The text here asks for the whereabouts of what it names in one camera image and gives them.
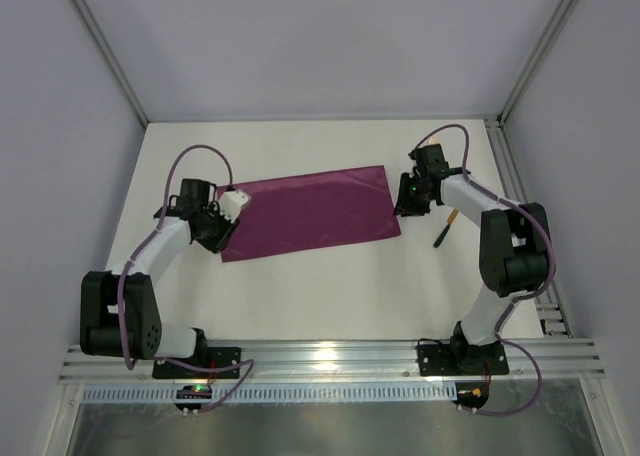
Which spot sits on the left frame post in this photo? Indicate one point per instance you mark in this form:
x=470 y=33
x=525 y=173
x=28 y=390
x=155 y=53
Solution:
x=107 y=55

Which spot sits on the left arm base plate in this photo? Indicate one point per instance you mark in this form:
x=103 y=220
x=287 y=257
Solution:
x=220 y=358

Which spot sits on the right aluminium rail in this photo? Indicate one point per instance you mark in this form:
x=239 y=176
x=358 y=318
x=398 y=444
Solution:
x=549 y=308

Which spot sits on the slotted cable duct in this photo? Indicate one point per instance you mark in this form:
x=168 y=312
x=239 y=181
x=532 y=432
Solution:
x=272 y=393

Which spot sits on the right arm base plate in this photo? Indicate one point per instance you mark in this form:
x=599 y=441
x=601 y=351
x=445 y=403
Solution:
x=460 y=359

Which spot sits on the controller board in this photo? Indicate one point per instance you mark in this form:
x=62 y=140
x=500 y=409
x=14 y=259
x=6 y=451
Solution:
x=471 y=396
x=191 y=399

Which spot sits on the purple satin napkin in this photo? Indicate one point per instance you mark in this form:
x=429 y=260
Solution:
x=313 y=211

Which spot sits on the frame post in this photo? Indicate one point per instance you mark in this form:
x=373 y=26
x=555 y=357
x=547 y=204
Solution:
x=544 y=43
x=107 y=55

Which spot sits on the right frame post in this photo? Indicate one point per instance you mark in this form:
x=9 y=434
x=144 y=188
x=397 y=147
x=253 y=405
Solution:
x=544 y=43

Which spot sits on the aluminium rail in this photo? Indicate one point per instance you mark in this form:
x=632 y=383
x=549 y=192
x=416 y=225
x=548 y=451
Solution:
x=549 y=308
x=352 y=361

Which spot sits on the front aluminium rail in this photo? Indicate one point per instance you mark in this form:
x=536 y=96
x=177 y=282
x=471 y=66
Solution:
x=352 y=361

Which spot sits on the right controller board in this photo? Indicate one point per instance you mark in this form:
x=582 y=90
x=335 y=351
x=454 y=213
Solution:
x=471 y=396

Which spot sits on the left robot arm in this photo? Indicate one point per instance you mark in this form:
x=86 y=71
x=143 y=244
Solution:
x=119 y=315

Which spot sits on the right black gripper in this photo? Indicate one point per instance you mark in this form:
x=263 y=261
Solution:
x=405 y=199

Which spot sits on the left controller board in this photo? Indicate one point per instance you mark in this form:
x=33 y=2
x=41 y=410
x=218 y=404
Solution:
x=191 y=399

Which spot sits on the black handled gold knife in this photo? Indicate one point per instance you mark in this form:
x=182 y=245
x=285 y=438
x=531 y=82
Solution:
x=449 y=222

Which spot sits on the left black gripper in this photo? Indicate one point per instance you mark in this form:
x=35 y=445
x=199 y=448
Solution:
x=220 y=233

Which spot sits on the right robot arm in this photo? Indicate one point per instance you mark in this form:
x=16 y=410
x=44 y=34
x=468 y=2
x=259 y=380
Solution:
x=515 y=262

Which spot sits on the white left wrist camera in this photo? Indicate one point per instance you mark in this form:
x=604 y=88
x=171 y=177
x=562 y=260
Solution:
x=232 y=203

